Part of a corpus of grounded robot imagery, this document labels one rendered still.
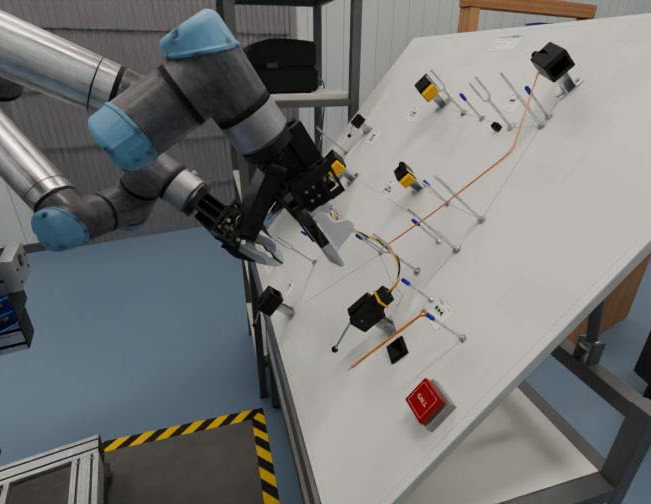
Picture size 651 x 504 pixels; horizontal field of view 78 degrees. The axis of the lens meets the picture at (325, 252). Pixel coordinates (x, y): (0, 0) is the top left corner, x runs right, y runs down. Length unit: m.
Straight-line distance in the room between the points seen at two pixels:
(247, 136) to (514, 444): 0.88
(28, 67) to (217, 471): 1.68
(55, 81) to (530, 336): 0.72
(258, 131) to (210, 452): 1.72
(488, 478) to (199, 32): 0.93
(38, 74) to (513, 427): 1.11
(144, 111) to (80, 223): 0.33
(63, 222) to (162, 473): 1.46
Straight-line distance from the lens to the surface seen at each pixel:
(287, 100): 1.62
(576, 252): 0.69
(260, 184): 0.53
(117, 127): 0.50
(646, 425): 0.99
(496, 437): 1.08
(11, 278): 1.31
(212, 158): 4.23
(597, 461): 1.13
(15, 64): 0.64
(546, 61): 0.87
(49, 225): 0.77
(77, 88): 0.63
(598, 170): 0.76
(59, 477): 1.93
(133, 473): 2.09
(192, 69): 0.49
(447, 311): 0.75
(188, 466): 2.04
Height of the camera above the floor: 1.58
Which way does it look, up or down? 26 degrees down
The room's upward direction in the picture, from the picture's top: straight up
